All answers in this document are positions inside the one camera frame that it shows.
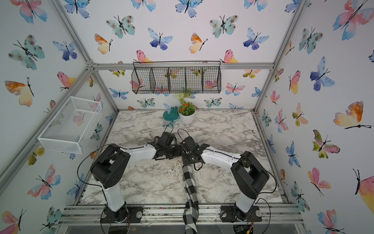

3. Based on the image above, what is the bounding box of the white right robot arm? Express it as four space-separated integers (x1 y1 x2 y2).
181 136 270 214

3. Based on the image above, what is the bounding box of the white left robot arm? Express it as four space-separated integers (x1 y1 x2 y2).
90 132 182 212

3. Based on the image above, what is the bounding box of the teal hand-shaped holder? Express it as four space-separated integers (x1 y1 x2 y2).
163 106 179 127

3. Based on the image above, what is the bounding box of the white flower pot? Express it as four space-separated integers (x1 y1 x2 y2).
179 112 196 124

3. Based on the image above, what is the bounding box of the green artificial plant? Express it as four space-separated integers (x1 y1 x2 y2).
176 90 196 116

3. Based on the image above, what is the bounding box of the black white checkered sleeve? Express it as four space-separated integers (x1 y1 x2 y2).
182 165 199 234

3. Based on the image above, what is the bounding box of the black wire wall basket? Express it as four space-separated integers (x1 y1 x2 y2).
131 60 222 95

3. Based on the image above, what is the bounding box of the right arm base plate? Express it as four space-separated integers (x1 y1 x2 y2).
220 205 262 223

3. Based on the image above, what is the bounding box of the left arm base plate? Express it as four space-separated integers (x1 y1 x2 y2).
100 205 143 224

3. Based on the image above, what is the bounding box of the white mesh wall basket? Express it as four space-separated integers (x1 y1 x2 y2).
38 96 102 154

